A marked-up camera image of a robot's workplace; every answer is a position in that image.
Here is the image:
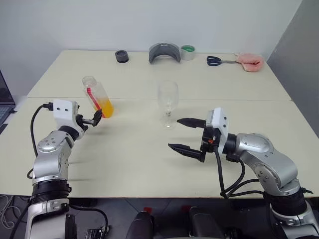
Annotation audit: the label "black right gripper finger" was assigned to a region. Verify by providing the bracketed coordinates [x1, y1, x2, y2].
[168, 143, 206, 163]
[176, 118, 207, 129]

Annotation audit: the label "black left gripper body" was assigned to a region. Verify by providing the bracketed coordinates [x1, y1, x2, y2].
[75, 113, 97, 130]

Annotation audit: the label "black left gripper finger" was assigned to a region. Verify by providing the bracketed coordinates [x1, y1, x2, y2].
[92, 109, 103, 127]

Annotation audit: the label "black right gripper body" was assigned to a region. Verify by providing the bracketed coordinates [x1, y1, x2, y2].
[200, 126, 220, 163]

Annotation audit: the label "clear bottle with orange drink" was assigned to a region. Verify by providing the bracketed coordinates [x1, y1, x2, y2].
[81, 76, 115, 119]

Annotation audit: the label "clear wine glass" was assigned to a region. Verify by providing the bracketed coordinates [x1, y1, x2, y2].
[157, 81, 179, 130]

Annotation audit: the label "black round cap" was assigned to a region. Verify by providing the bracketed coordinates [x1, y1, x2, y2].
[115, 50, 129, 63]

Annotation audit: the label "silver tape roll green core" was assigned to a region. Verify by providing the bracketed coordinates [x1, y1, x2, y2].
[180, 44, 196, 61]

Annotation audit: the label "grey curved headset visor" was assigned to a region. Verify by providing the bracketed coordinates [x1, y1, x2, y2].
[149, 42, 181, 65]

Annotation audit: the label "dark laptop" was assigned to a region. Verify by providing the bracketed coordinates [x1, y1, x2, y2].
[0, 69, 17, 135]

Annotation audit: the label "pink fluffy cloth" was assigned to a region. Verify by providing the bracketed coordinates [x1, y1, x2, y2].
[235, 52, 264, 73]

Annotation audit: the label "black labelled box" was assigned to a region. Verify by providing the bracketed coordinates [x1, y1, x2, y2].
[86, 228, 110, 239]

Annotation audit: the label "grey partition panel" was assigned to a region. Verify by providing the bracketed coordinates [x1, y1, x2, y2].
[266, 0, 319, 137]

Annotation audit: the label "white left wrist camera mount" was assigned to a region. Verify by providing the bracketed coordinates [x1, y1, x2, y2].
[48, 99, 84, 138]

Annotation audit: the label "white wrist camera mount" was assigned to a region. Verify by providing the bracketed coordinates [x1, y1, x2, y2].
[206, 107, 229, 152]
[48, 99, 84, 138]

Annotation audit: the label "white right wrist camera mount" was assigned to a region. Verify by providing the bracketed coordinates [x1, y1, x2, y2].
[206, 107, 229, 152]

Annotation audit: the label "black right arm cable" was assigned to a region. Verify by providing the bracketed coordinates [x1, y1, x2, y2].
[214, 149, 265, 200]

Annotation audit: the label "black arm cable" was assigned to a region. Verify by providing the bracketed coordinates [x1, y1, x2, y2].
[26, 102, 110, 235]
[214, 149, 265, 200]

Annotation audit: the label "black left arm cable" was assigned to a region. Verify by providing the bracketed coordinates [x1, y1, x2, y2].
[26, 102, 110, 235]

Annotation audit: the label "blue handled scissors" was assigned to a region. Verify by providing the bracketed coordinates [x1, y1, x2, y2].
[206, 55, 240, 67]

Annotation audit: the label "white floor cables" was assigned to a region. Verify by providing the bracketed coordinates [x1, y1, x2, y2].
[0, 195, 21, 229]

